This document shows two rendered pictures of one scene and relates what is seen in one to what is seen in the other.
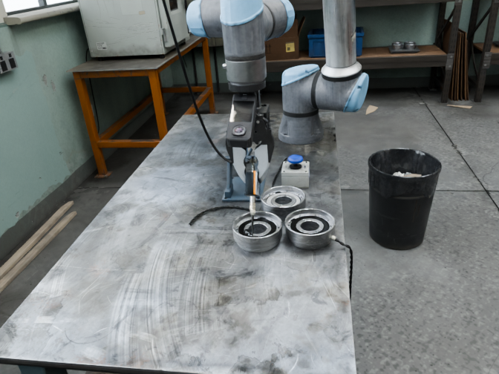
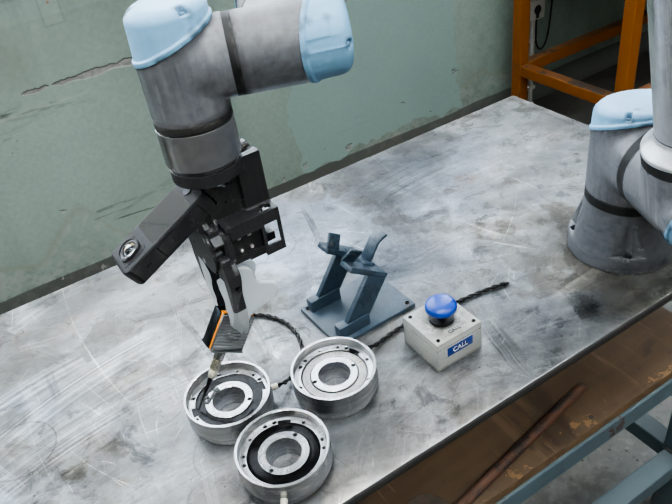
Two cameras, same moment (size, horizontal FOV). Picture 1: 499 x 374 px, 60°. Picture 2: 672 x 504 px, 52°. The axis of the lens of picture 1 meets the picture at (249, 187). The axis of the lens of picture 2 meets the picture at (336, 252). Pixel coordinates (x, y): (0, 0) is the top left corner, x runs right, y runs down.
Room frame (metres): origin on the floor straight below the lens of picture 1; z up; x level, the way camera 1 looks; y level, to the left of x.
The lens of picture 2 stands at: (0.53, -0.57, 1.44)
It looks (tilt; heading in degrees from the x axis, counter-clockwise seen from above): 36 degrees down; 53
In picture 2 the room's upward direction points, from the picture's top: 9 degrees counter-clockwise
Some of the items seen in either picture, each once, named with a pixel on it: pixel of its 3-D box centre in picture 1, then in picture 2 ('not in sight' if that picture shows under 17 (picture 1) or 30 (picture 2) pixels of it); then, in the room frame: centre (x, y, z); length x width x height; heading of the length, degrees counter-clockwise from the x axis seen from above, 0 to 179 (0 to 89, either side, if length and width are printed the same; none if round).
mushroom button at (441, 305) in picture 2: (295, 165); (441, 316); (1.02, -0.13, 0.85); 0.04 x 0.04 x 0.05
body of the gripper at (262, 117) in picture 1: (249, 110); (225, 207); (0.82, -0.01, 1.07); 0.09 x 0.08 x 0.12; 171
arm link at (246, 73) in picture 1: (244, 70); (198, 140); (0.82, -0.01, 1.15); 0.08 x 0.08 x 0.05
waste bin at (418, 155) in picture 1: (399, 199); not in sight; (1.86, -0.75, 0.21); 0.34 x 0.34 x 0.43
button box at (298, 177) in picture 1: (295, 173); (445, 329); (1.03, -0.13, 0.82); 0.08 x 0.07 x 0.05; 170
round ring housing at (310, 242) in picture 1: (310, 228); (284, 457); (0.76, -0.12, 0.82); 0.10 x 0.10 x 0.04
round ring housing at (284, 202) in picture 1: (283, 203); (335, 378); (0.88, -0.08, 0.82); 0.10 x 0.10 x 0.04
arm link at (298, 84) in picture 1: (302, 87); (638, 144); (1.35, -0.19, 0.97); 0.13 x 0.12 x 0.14; 58
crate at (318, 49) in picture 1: (335, 42); not in sight; (4.38, -0.96, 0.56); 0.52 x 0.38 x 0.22; 77
